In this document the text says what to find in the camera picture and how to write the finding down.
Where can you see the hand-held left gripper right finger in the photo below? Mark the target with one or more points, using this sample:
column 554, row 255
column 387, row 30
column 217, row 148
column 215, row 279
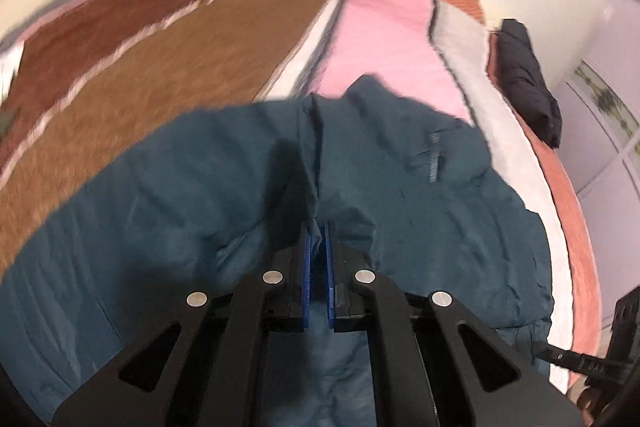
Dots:
column 330, row 279

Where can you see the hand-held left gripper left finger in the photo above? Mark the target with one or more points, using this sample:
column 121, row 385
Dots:
column 307, row 279

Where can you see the teal puffer jacket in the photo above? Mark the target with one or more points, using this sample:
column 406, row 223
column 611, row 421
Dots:
column 175, row 187

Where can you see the rust red bed sheet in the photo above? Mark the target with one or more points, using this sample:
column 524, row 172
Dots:
column 575, row 227

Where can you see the floral glass door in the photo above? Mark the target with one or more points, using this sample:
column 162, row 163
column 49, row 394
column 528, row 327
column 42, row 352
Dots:
column 600, row 132

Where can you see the pink white striped blanket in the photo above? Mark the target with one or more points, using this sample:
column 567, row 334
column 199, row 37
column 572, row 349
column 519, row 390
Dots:
column 380, row 37

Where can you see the brown fleece blanket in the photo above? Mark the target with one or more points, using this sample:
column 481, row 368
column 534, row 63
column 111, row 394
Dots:
column 150, row 57

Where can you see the black puffer jacket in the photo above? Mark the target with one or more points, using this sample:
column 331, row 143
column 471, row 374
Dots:
column 525, row 77

